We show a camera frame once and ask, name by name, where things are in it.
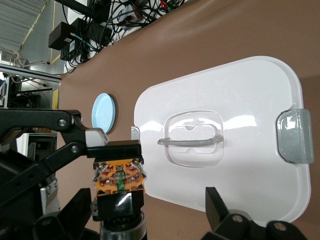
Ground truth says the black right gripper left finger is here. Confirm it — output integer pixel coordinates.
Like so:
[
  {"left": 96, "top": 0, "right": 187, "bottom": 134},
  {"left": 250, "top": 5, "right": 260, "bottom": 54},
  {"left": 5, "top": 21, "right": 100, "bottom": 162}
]
[{"left": 32, "top": 187, "right": 101, "bottom": 240}]

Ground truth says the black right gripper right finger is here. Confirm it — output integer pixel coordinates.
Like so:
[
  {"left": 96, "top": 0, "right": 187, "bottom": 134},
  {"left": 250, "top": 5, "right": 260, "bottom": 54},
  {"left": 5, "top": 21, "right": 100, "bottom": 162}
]
[{"left": 203, "top": 186, "right": 307, "bottom": 240}]

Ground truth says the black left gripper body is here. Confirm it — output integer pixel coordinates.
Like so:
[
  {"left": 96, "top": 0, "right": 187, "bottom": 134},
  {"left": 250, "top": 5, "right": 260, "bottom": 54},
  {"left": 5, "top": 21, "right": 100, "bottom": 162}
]
[{"left": 0, "top": 139, "right": 58, "bottom": 226}]

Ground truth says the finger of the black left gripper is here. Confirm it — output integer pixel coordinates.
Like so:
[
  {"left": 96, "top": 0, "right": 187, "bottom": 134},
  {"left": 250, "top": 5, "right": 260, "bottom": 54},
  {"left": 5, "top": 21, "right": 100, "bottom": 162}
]
[{"left": 0, "top": 109, "right": 144, "bottom": 173}]

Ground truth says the orange push-button switch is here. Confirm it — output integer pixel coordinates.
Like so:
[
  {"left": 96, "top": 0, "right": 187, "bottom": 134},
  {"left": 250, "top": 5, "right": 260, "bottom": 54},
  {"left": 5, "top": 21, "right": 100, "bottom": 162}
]
[{"left": 92, "top": 157, "right": 147, "bottom": 240}]

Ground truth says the light blue round plate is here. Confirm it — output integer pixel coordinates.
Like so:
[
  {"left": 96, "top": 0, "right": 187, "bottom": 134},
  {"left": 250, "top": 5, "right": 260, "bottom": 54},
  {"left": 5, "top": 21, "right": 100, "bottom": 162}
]
[{"left": 91, "top": 92, "right": 118, "bottom": 134}]

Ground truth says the black power adapter box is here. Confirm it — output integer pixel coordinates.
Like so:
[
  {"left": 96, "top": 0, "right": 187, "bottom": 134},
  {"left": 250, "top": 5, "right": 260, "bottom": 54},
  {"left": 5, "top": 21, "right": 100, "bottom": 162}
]
[{"left": 48, "top": 21, "right": 77, "bottom": 61}]

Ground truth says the white lidded storage box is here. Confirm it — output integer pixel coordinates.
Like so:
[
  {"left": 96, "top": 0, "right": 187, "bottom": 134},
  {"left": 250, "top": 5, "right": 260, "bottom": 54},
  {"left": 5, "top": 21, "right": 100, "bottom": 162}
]
[{"left": 130, "top": 55, "right": 315, "bottom": 224}]

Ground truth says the brown table mat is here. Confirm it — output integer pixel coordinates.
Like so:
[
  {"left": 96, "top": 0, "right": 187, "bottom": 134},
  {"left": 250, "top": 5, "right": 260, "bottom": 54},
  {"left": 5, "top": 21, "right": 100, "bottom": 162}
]
[{"left": 58, "top": 0, "right": 320, "bottom": 240}]

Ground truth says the aluminium frame rail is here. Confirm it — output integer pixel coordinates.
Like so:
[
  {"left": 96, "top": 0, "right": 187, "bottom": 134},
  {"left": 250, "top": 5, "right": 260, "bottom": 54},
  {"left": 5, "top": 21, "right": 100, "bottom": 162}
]
[{"left": 0, "top": 62, "right": 62, "bottom": 85}]

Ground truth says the black cable bundle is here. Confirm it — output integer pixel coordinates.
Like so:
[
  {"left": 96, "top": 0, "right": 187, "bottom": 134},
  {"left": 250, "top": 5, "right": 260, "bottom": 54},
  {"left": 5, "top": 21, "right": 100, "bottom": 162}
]
[{"left": 59, "top": 0, "right": 187, "bottom": 74}]

